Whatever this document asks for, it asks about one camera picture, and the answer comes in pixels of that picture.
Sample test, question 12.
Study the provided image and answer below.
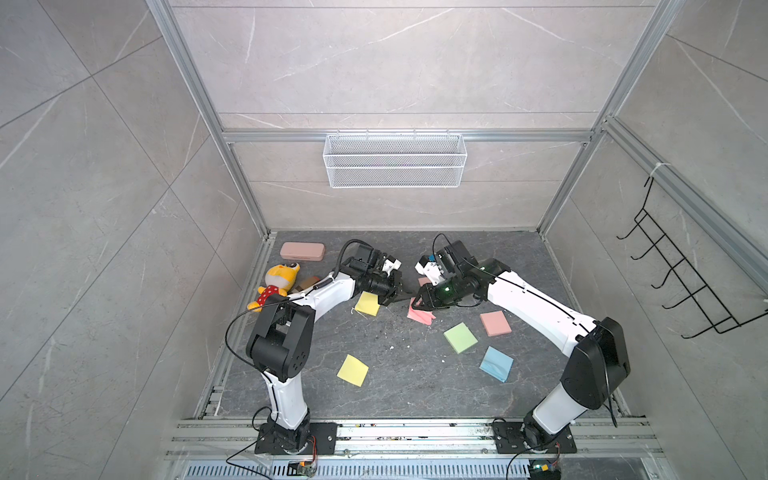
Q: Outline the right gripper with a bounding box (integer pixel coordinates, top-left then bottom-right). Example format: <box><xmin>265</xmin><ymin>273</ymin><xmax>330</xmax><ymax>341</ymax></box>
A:
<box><xmin>411</xmin><ymin>276</ymin><xmax>466</xmax><ymax>312</ymax></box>

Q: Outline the yellow memo pad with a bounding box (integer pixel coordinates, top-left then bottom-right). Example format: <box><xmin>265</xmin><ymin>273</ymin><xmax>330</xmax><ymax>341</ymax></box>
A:
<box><xmin>354</xmin><ymin>292</ymin><xmax>380</xmax><ymax>317</ymax></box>

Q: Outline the green memo pad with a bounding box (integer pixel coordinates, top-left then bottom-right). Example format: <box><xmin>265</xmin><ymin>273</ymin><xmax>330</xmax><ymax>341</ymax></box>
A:
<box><xmin>443</xmin><ymin>323</ymin><xmax>478</xmax><ymax>354</ymax></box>

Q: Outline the salmon pink memo pad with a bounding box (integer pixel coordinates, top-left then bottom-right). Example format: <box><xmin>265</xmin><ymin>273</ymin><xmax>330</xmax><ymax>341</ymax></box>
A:
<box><xmin>480</xmin><ymin>311</ymin><xmax>511</xmax><ymax>337</ymax></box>

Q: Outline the torn yellow page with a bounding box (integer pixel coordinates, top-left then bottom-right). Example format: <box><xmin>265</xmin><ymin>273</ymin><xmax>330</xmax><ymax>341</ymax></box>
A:
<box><xmin>337</xmin><ymin>355</ymin><xmax>369</xmax><ymax>387</ymax></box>

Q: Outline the torn hot pink page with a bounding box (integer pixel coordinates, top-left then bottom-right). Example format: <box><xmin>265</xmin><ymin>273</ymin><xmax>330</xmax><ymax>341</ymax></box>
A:
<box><xmin>407</xmin><ymin>305</ymin><xmax>435</xmax><ymax>326</ymax></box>

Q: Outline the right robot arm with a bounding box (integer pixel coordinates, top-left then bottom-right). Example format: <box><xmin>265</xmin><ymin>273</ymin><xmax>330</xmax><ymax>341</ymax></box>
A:
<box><xmin>411</xmin><ymin>241</ymin><xmax>631</xmax><ymax>452</ymax></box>

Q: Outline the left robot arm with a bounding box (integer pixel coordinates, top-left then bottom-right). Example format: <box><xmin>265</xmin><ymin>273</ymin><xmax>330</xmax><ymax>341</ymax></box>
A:
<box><xmin>245</xmin><ymin>239</ymin><xmax>409</xmax><ymax>444</ymax></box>

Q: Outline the blue memo pad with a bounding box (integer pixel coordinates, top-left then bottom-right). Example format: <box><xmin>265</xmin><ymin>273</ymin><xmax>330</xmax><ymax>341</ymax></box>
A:
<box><xmin>480</xmin><ymin>346</ymin><xmax>514</xmax><ymax>382</ymax></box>

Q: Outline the plaid brown pouch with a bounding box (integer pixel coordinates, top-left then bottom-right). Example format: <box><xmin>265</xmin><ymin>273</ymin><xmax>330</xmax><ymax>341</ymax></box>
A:
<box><xmin>294</xmin><ymin>276</ymin><xmax>321</xmax><ymax>293</ymax></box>

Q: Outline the pink eraser case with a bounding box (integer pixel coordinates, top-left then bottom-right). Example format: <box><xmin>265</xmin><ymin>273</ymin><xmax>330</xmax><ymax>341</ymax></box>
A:
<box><xmin>279</xmin><ymin>241</ymin><xmax>326</xmax><ymax>262</ymax></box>

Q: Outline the yellow plush toy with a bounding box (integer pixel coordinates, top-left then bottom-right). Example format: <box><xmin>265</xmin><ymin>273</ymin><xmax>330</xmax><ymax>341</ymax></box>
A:
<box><xmin>246</xmin><ymin>263</ymin><xmax>300</xmax><ymax>311</ymax></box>

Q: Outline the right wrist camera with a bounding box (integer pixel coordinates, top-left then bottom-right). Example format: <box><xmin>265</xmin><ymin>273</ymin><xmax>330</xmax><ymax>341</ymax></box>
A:
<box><xmin>415</xmin><ymin>255</ymin><xmax>445</xmax><ymax>285</ymax></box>

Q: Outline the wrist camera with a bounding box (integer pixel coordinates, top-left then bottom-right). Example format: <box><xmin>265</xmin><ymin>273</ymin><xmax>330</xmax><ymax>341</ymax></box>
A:
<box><xmin>381</xmin><ymin>256</ymin><xmax>401</xmax><ymax>276</ymax></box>
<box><xmin>415</xmin><ymin>255</ymin><xmax>445</xmax><ymax>285</ymax></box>

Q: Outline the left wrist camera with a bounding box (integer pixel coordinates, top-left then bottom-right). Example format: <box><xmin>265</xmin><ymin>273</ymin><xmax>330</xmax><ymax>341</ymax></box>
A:
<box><xmin>381</xmin><ymin>256</ymin><xmax>401</xmax><ymax>276</ymax></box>

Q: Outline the white wire mesh basket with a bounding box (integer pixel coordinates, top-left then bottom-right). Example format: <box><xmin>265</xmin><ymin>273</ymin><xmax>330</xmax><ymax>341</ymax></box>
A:
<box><xmin>323</xmin><ymin>133</ymin><xmax>468</xmax><ymax>189</ymax></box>

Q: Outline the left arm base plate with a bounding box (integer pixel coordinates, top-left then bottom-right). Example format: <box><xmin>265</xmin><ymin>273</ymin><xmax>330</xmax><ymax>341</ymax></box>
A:
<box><xmin>254</xmin><ymin>422</ymin><xmax>339</xmax><ymax>455</ymax></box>

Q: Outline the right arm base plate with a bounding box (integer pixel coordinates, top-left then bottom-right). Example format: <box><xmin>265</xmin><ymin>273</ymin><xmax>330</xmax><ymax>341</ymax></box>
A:
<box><xmin>490</xmin><ymin>420</ymin><xmax>577</xmax><ymax>454</ymax></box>

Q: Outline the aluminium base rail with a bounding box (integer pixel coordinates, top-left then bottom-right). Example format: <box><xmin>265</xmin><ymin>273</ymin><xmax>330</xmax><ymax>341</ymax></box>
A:
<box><xmin>161</xmin><ymin>417</ymin><xmax>664</xmax><ymax>460</ymax></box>

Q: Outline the black wire hook rack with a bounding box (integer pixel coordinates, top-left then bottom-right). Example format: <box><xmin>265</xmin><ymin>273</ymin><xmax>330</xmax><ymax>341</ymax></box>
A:
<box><xmin>616</xmin><ymin>177</ymin><xmax>767</xmax><ymax>340</ymax></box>

